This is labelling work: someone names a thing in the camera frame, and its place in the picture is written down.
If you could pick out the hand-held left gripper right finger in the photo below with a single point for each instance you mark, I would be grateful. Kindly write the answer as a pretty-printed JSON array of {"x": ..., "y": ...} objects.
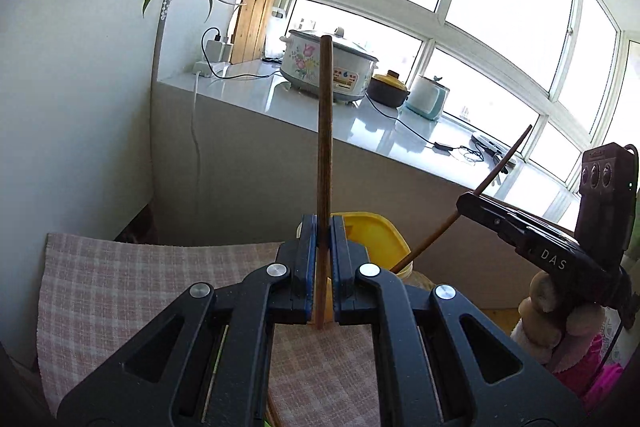
[{"x": 337, "y": 257}]

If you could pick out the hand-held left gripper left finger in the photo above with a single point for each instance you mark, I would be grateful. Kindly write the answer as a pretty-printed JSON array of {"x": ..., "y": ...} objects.
[{"x": 310, "y": 257}]

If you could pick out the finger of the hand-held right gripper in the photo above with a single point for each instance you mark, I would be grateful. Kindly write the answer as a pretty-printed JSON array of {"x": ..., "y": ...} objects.
[{"x": 492, "y": 217}]

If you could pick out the yellow plastic cup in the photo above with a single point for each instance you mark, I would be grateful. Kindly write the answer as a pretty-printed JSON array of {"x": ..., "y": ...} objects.
[{"x": 375, "y": 242}]

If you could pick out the person's right hand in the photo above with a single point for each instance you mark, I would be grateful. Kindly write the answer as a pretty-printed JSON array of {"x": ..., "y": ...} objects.
[{"x": 542, "y": 312}]

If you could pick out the black folding stand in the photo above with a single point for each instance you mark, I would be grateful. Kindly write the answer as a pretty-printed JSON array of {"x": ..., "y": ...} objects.
[{"x": 502, "y": 159}]

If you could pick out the white counter cabinet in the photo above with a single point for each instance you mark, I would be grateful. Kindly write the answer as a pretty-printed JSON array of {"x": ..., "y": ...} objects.
[{"x": 250, "y": 167}]

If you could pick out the teal electric kettle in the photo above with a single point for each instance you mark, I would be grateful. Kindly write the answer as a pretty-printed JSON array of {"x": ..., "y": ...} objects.
[{"x": 425, "y": 99}]

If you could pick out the brown clay pot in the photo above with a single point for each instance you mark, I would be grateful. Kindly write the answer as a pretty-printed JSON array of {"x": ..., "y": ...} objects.
[{"x": 387, "y": 89}]

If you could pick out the pink plaid cloth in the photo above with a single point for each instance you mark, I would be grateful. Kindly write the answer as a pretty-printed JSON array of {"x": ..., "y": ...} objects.
[{"x": 125, "y": 287}]

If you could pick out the floral electric cooker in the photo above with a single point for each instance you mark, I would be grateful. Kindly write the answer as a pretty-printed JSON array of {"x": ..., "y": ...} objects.
[{"x": 310, "y": 62}]

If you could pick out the white power strip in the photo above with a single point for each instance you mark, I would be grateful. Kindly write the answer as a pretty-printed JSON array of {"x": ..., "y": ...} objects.
[{"x": 210, "y": 68}]

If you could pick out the white charger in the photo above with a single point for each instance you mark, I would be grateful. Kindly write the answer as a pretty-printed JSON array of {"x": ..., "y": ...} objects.
[
  {"x": 227, "y": 52},
  {"x": 215, "y": 51}
]

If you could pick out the white plastic cutting board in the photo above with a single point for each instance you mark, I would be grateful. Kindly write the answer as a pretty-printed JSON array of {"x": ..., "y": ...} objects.
[{"x": 274, "y": 37}]

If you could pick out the white framed window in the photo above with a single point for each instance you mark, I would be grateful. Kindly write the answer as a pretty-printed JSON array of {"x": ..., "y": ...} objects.
[{"x": 370, "y": 4}]

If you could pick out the white refrigerator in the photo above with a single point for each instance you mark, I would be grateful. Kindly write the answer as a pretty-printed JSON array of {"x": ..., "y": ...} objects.
[{"x": 75, "y": 132}]

